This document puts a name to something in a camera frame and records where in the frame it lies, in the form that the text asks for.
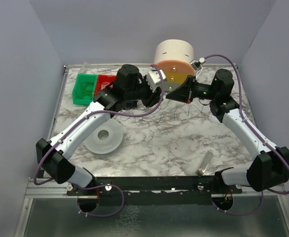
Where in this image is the grey tool with red label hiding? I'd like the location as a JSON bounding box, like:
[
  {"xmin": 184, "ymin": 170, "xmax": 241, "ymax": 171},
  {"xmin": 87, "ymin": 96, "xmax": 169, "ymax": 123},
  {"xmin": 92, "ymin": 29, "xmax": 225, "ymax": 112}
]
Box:
[{"xmin": 195, "ymin": 151, "xmax": 213, "ymax": 177}]

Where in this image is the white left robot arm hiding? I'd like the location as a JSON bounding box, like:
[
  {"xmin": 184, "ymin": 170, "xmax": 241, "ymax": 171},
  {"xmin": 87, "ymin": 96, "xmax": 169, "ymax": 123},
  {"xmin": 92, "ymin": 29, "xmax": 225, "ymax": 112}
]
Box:
[{"xmin": 35, "ymin": 64, "xmax": 166, "ymax": 188}]

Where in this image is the white wire coil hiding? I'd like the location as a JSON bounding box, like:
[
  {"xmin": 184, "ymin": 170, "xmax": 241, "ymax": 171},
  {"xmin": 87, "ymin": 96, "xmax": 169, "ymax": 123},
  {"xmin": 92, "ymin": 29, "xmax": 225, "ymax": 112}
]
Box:
[{"xmin": 99, "ymin": 80, "xmax": 113, "ymax": 91}]

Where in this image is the round three-drawer cabinet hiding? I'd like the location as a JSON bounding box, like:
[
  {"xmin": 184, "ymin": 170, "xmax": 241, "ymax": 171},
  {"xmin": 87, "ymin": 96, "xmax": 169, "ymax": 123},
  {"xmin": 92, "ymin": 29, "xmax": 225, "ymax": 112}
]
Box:
[{"xmin": 154, "ymin": 39, "xmax": 196, "ymax": 92}]

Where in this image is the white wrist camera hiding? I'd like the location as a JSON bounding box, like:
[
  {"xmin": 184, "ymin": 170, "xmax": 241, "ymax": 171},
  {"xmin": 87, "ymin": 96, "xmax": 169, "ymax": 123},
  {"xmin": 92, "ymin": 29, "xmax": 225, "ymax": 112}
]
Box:
[
  {"xmin": 190, "ymin": 57, "xmax": 206, "ymax": 77},
  {"xmin": 146, "ymin": 71, "xmax": 162, "ymax": 92}
]

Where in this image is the red plastic bin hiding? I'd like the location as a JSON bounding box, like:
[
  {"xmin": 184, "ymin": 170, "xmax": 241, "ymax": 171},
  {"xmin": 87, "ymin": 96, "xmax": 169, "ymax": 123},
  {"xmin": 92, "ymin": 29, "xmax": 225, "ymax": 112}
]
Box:
[{"xmin": 94, "ymin": 75, "xmax": 116, "ymax": 96}]

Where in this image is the white perforated cable spool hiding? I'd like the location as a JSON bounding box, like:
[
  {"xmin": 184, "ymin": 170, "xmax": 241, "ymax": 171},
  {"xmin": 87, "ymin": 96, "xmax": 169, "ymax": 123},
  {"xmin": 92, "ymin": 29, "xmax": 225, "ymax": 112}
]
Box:
[{"xmin": 84, "ymin": 119, "xmax": 124, "ymax": 155}]

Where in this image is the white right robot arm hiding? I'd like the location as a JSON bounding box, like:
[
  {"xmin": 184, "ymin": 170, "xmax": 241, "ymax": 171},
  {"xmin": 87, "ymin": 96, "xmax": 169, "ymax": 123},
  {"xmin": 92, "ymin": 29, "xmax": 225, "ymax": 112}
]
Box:
[{"xmin": 166, "ymin": 69, "xmax": 289, "ymax": 192}]

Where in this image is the black plastic bin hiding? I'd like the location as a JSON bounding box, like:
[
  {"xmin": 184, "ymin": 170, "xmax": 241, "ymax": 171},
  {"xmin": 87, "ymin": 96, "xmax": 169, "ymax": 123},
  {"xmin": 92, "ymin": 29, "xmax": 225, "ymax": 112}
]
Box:
[{"xmin": 125, "ymin": 100, "xmax": 138, "ymax": 110}]

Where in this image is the green wire coil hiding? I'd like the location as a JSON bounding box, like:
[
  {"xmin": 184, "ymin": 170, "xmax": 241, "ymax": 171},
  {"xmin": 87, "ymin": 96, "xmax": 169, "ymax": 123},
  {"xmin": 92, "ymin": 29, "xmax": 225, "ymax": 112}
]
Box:
[{"xmin": 76, "ymin": 80, "xmax": 96, "ymax": 98}]

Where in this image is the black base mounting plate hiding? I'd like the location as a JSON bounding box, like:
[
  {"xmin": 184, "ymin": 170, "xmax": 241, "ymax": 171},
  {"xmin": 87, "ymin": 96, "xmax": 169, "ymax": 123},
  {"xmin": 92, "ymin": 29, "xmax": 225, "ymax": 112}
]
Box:
[{"xmin": 67, "ymin": 175, "xmax": 242, "ymax": 206}]

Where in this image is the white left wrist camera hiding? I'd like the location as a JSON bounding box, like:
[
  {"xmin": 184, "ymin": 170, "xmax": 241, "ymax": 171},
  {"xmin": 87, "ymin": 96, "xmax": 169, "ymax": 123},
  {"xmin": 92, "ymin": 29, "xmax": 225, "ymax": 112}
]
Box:
[{"xmin": 146, "ymin": 71, "xmax": 162, "ymax": 92}]

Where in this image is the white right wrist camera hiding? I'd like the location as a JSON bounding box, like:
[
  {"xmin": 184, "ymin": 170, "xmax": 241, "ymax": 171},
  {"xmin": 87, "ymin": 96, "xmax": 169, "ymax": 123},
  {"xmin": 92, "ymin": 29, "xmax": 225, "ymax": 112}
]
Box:
[{"xmin": 190, "ymin": 57, "xmax": 206, "ymax": 77}]

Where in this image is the green plastic bin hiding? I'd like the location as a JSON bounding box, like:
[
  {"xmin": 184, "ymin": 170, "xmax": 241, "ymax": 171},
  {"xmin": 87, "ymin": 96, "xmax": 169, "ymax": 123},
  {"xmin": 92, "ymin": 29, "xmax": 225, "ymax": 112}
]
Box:
[{"xmin": 72, "ymin": 74, "xmax": 98, "ymax": 106}]

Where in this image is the aluminium frame rail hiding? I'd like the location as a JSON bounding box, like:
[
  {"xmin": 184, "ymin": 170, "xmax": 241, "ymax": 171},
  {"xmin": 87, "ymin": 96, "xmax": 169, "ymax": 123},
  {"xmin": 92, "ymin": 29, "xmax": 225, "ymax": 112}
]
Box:
[{"xmin": 25, "ymin": 64, "xmax": 72, "ymax": 198}]

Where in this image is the long blue wire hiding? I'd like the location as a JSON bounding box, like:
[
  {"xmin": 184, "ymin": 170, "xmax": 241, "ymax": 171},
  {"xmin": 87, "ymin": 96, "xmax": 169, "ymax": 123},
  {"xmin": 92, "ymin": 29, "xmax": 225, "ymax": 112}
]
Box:
[{"xmin": 134, "ymin": 103, "xmax": 211, "ymax": 126}]

